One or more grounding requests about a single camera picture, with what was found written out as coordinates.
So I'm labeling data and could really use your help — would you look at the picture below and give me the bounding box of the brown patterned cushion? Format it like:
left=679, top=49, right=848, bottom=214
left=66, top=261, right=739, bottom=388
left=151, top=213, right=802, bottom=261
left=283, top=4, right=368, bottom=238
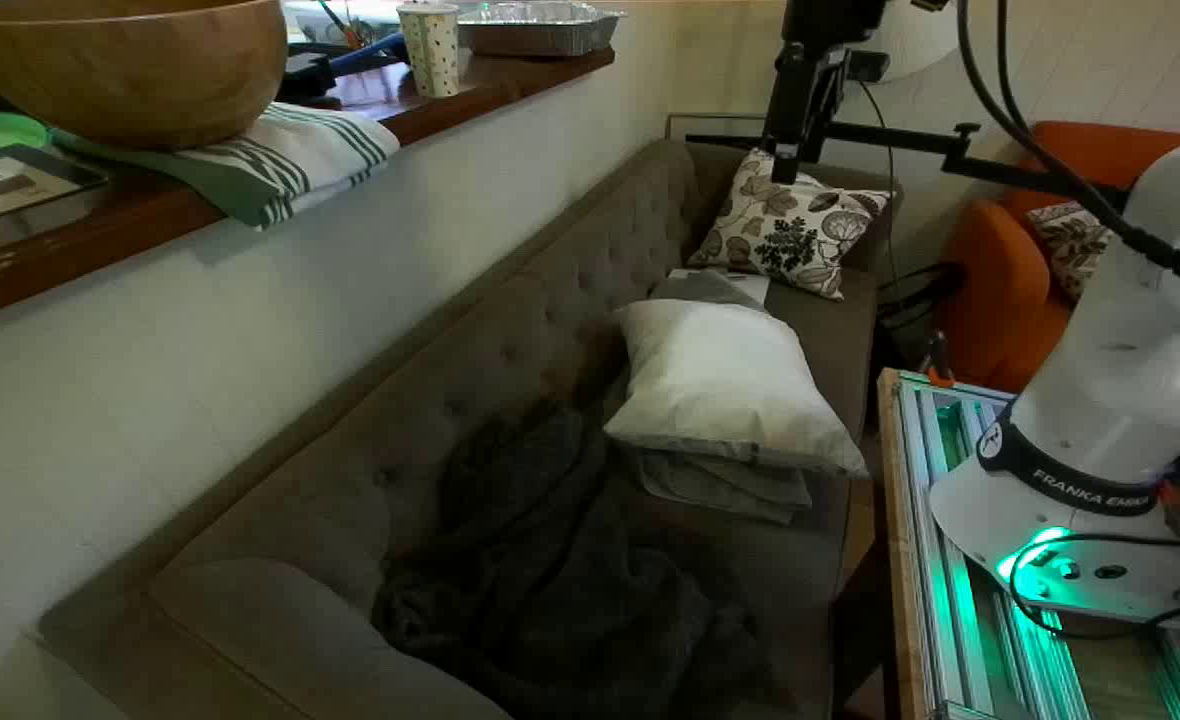
left=1021, top=196, right=1121, bottom=303

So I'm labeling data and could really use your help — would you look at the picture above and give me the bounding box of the orange armchair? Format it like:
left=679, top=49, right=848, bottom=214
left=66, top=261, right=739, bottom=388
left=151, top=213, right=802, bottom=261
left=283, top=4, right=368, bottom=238
left=931, top=117, right=1180, bottom=396

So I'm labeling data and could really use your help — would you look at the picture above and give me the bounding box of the black stand camera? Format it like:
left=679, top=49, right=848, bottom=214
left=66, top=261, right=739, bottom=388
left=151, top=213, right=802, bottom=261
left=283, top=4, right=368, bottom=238
left=840, top=49, right=893, bottom=82

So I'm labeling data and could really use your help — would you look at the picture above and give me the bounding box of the large wooden bowl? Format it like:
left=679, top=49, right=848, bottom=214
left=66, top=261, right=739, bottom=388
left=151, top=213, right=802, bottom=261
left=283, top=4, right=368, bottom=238
left=0, top=0, right=293, bottom=151

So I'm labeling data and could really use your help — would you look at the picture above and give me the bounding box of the aluminium foil tray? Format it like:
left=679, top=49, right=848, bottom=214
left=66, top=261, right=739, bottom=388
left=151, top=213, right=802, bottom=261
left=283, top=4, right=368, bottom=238
left=452, top=0, right=624, bottom=59

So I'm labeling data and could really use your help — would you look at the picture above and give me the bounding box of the floral patterned pillow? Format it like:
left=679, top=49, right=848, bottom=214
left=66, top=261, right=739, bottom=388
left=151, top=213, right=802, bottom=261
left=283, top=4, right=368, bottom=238
left=685, top=143, right=901, bottom=303

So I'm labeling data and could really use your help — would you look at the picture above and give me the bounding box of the black camera stand bar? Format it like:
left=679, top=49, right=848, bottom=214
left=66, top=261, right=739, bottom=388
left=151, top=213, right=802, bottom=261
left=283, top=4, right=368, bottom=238
left=685, top=117, right=1133, bottom=209

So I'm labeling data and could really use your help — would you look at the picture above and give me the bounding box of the dotted paper cup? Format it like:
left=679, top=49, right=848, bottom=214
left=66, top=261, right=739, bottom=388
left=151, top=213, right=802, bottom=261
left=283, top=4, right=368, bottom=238
left=398, top=0, right=463, bottom=100

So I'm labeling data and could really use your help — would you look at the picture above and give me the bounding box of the dark blue tool handle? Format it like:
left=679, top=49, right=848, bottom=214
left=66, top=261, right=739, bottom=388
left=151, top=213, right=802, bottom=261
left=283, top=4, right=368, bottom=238
left=302, top=29, right=412, bottom=82

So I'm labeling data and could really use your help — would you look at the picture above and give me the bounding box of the dark wooden shelf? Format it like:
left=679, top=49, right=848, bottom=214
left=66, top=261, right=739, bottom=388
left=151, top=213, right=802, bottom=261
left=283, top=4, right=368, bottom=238
left=0, top=42, right=622, bottom=335

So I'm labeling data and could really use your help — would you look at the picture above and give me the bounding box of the green striped white towel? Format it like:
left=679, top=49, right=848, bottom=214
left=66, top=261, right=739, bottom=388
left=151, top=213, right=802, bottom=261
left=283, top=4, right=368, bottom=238
left=47, top=100, right=406, bottom=233

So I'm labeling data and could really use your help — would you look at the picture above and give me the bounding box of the flat printed card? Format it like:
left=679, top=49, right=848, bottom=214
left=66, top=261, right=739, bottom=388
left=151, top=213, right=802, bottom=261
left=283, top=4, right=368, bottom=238
left=0, top=140, right=105, bottom=224

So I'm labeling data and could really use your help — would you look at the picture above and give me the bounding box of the grey tufted sofa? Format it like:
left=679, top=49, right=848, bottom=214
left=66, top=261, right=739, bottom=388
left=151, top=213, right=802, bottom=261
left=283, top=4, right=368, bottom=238
left=32, top=130, right=905, bottom=720

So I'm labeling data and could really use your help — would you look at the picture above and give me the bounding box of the plain white pillow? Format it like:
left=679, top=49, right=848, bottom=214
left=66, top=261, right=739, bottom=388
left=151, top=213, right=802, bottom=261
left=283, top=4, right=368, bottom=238
left=599, top=296, right=873, bottom=481

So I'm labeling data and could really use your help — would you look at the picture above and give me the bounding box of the dark grey blanket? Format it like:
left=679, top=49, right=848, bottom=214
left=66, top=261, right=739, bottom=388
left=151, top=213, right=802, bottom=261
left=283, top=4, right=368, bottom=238
left=368, top=385, right=763, bottom=720

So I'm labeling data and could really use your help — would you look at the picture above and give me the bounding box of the black bag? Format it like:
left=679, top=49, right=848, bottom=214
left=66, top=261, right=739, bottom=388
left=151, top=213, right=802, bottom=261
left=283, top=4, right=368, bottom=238
left=873, top=261, right=965, bottom=381

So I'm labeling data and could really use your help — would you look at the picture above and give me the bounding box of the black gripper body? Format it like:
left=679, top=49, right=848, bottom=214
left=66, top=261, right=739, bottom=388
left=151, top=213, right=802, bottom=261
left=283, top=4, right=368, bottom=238
left=761, top=0, right=888, bottom=134

